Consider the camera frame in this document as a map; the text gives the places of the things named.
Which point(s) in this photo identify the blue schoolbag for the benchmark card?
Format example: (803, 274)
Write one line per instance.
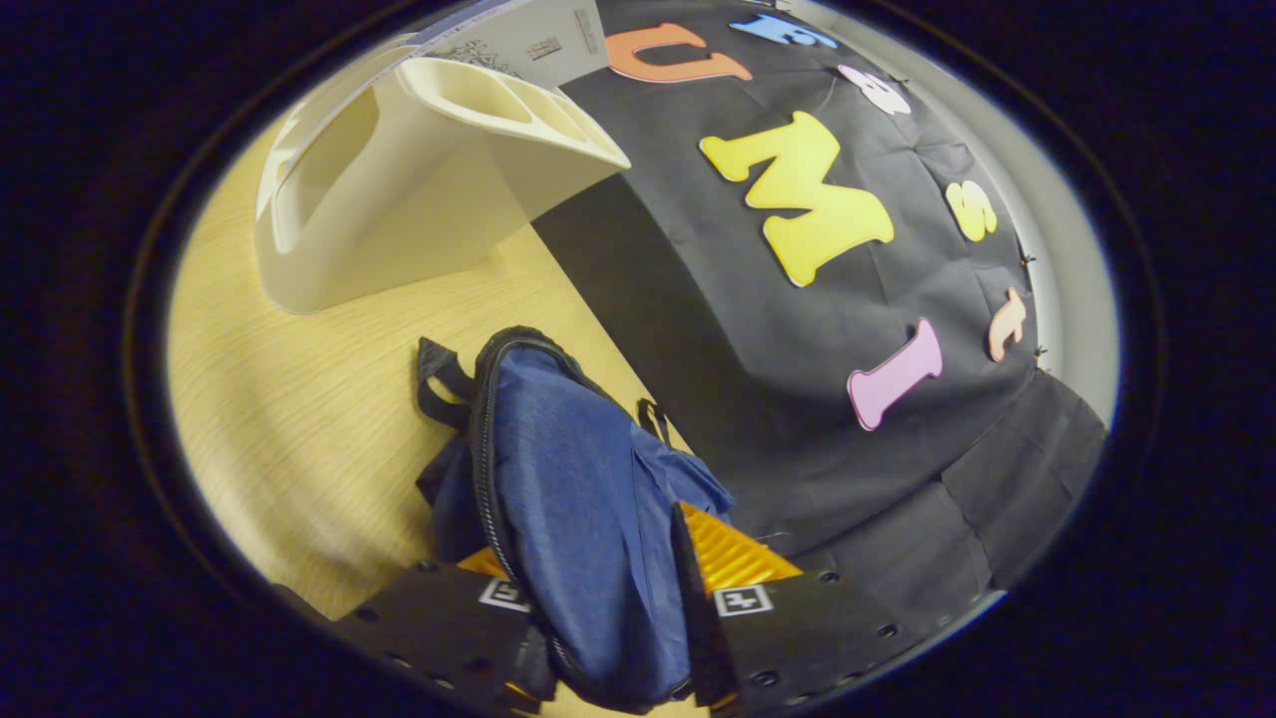
(588, 519)

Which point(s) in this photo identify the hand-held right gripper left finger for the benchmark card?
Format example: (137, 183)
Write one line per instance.
(449, 623)

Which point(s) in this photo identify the white book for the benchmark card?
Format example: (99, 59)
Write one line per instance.
(518, 50)

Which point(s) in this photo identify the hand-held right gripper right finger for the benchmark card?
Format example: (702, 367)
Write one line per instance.
(797, 638)

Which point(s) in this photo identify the white bookshelf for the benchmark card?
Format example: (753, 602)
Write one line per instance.
(419, 209)

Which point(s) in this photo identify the black backdrop cloth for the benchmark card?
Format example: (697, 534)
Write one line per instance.
(797, 399)

